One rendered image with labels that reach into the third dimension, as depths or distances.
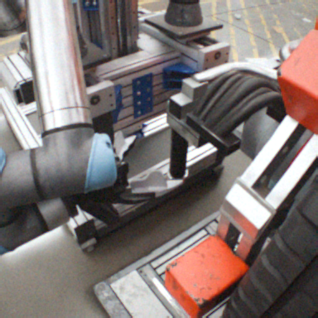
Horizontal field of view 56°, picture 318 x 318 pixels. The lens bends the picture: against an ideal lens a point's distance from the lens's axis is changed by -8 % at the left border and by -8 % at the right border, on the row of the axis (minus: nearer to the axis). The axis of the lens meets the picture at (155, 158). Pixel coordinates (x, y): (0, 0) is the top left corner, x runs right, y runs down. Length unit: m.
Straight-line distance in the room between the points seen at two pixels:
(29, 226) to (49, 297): 0.93
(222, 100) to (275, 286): 0.26
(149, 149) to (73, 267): 0.65
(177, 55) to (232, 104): 0.81
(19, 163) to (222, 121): 0.28
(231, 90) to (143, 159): 1.08
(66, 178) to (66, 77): 0.13
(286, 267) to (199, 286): 0.13
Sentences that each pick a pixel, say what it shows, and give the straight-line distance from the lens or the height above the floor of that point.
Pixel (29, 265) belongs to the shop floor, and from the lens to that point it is 1.52.
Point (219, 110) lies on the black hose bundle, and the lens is 0.46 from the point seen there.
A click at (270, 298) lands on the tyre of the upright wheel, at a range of 0.37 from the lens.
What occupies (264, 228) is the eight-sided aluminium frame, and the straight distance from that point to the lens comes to 0.39.
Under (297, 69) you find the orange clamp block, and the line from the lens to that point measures 0.32.
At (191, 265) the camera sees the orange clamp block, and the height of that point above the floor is 0.88.
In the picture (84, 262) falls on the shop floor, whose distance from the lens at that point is 1.45.
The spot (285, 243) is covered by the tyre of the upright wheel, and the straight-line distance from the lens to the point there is 0.33.
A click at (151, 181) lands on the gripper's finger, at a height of 0.86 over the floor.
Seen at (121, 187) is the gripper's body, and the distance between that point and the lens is 0.56.
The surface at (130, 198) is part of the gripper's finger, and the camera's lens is 0.55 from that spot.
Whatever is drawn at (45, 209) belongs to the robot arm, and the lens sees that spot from 0.51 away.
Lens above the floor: 1.27
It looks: 45 degrees down
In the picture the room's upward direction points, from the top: straight up
